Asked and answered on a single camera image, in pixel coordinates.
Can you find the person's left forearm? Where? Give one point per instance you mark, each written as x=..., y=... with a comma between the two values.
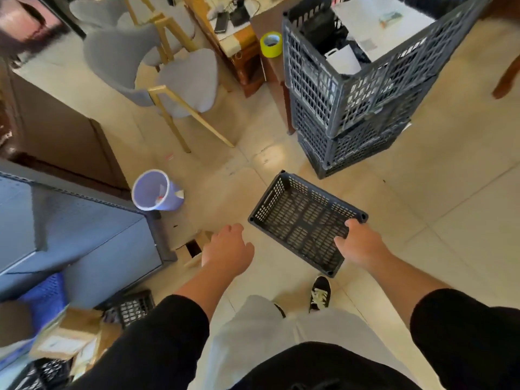
x=203, y=286

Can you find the grey upholstered chair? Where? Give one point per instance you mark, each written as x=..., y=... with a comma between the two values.
x=122, y=10
x=154, y=64

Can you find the black long-sleeved top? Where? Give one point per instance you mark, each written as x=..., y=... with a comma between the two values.
x=162, y=349

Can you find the brown wooden cabinet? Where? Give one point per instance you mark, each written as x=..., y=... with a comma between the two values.
x=61, y=133

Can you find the small dark grey plastic basket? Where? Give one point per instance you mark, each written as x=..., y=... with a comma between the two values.
x=304, y=219

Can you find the person's right hand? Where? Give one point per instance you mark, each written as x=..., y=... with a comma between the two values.
x=360, y=245

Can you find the flattened cardboard piece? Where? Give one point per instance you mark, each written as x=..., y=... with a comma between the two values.
x=194, y=249

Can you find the purple plastic waste bin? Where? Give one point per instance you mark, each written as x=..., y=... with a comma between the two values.
x=156, y=191

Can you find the white paper sheet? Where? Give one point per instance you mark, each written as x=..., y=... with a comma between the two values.
x=380, y=24

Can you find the light grey trousers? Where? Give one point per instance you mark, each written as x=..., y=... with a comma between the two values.
x=284, y=341

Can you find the yellow tape roll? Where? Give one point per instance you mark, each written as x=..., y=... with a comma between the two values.
x=271, y=44

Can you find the person's left hand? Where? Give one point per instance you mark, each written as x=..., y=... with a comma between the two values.
x=227, y=249

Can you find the brown wooden chair leg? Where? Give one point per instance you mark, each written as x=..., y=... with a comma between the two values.
x=507, y=79

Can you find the black and white sneaker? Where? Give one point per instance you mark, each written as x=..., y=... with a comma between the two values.
x=320, y=294

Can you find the person's right thumb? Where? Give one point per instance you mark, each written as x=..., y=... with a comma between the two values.
x=340, y=242

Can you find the brown wooden table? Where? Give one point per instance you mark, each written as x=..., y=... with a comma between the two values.
x=272, y=64

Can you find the grey metal shelf unit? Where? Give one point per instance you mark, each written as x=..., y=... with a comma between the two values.
x=77, y=239

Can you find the wooden desk with white top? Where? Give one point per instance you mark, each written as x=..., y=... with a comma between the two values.
x=227, y=40

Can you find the person's left fingers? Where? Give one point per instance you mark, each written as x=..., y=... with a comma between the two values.
x=232, y=230

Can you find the large grey plastic crate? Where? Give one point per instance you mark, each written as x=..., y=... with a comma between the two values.
x=365, y=73
x=345, y=158
x=349, y=136

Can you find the black smartphone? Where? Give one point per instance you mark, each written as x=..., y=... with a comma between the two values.
x=222, y=22

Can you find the person's right forearm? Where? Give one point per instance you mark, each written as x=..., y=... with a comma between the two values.
x=400, y=280

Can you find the blue plastic crate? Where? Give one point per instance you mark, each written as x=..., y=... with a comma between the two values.
x=44, y=298

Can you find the black plastic basket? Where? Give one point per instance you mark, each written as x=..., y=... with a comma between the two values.
x=130, y=307
x=40, y=375

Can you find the brown cardboard box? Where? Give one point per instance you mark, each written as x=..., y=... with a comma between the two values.
x=67, y=335

